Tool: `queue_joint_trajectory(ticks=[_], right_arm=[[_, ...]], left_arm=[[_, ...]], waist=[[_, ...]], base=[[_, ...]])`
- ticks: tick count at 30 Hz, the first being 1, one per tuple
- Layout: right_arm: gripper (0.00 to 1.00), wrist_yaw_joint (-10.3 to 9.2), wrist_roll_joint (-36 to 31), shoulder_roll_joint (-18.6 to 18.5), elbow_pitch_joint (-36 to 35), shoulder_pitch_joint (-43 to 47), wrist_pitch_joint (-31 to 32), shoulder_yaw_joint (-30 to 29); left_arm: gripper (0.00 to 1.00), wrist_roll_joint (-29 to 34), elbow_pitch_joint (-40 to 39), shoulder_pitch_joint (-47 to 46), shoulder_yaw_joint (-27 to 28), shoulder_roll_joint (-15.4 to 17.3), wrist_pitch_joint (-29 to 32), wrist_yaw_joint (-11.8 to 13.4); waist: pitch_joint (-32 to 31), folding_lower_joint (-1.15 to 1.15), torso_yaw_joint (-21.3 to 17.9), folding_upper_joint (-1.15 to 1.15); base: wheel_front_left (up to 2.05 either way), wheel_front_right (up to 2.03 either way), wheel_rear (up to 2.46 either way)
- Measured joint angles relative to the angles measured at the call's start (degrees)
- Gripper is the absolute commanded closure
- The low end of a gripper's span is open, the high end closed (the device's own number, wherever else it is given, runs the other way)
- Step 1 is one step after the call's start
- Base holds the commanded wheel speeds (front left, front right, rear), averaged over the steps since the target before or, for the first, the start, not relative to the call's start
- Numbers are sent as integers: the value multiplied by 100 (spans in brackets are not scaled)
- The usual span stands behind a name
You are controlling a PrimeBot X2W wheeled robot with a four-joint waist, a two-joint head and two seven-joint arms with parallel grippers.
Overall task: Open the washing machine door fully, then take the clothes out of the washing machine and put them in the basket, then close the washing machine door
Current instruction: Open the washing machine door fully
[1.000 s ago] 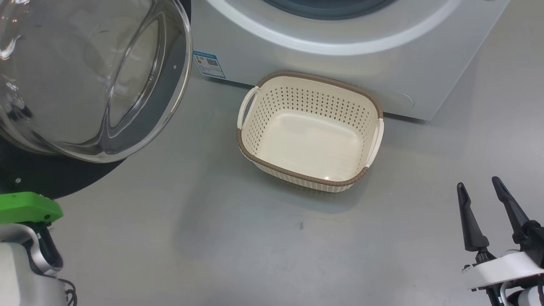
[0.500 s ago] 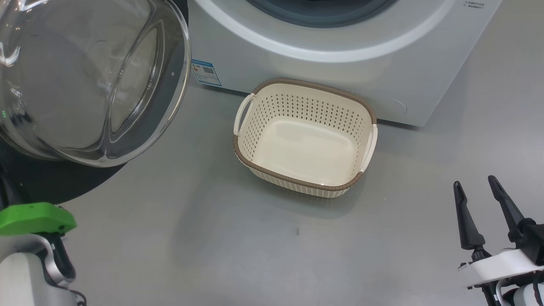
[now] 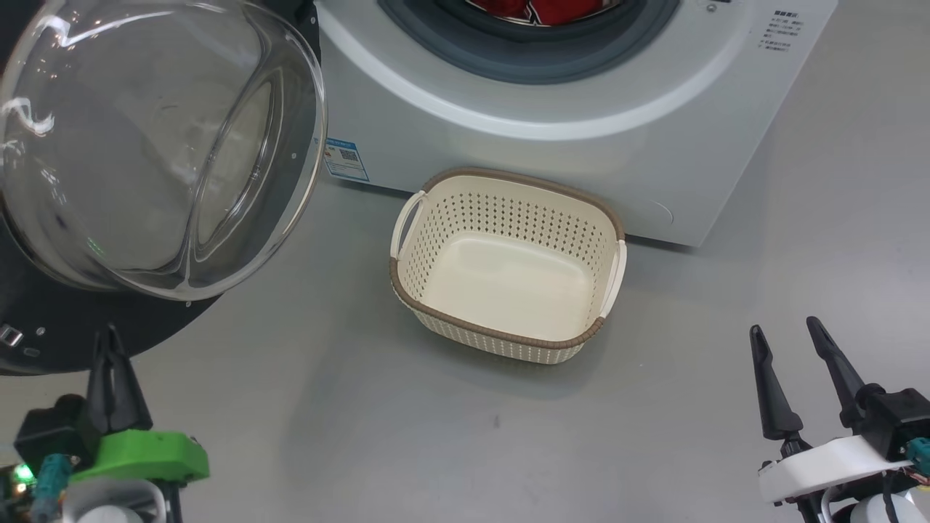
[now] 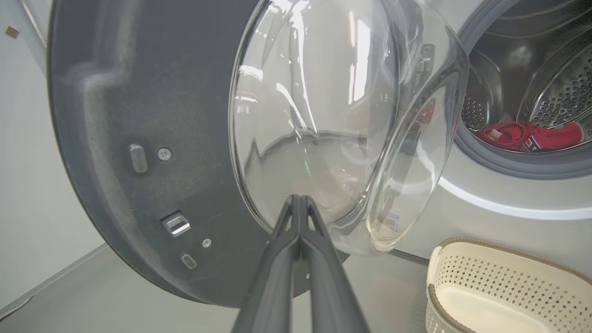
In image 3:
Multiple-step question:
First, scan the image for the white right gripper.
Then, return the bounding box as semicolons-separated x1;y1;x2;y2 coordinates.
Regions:
750;316;918;503

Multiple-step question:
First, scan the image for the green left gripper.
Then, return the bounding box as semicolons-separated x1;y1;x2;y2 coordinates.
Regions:
69;323;210;486

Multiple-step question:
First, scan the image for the round glass washing machine door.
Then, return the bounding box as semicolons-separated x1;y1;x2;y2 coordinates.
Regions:
0;0;328;377

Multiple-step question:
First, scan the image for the red jersey garment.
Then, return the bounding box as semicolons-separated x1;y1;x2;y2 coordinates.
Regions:
465;0;626;27

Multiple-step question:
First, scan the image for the cream plastic laundry basket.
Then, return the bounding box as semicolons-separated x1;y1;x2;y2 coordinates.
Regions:
389;167;628;365

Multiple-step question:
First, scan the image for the white washing machine body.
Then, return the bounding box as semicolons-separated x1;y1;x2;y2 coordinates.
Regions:
314;0;840;248

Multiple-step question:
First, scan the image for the blue energy label sticker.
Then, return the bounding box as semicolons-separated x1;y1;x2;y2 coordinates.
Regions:
323;137;371;183

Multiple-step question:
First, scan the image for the teal left camera connector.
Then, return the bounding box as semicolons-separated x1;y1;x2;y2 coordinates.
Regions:
29;454;75;523

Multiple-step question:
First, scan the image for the teal camera connector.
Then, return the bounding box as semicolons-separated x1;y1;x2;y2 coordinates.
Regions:
29;454;75;523
905;436;930;477

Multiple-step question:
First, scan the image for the teal right camera connector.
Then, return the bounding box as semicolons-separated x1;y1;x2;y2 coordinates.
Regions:
905;436;930;477

